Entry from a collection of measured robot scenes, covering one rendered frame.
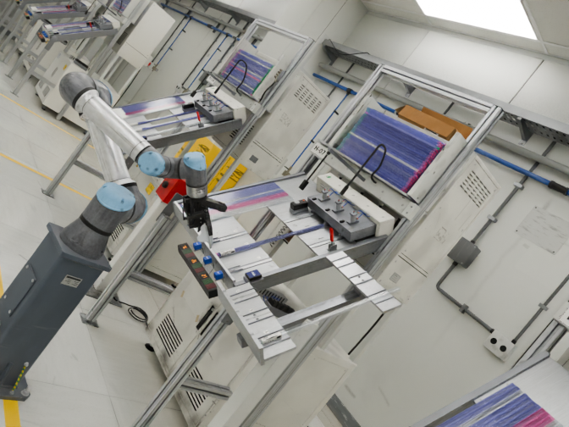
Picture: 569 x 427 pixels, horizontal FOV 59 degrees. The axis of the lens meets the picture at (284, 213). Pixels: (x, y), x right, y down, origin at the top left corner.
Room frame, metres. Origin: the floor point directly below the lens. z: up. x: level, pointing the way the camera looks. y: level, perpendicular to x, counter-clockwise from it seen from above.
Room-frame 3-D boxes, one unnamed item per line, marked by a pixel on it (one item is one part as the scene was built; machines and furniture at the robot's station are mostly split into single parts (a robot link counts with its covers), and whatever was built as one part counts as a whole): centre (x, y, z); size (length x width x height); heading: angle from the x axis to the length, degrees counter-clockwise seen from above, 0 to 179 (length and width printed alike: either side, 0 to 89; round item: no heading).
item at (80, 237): (1.62, 0.47, 0.60); 0.15 x 0.15 x 0.10
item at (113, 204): (1.63, 0.47, 0.72); 0.13 x 0.12 x 0.14; 176
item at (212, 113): (3.43, 0.82, 0.66); 1.01 x 0.73 x 1.31; 132
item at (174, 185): (2.70, 0.56, 0.39); 0.24 x 0.24 x 0.78; 42
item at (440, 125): (2.63, -0.37, 1.82); 0.68 x 0.30 x 0.20; 42
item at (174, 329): (2.47, -0.27, 0.31); 0.70 x 0.65 x 0.62; 42
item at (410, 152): (2.35, -0.21, 1.52); 0.51 x 0.13 x 0.27; 42
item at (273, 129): (3.57, 0.68, 0.95); 1.35 x 0.82 x 1.90; 132
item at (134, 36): (5.98, 2.87, 0.95); 1.36 x 0.82 x 1.90; 132
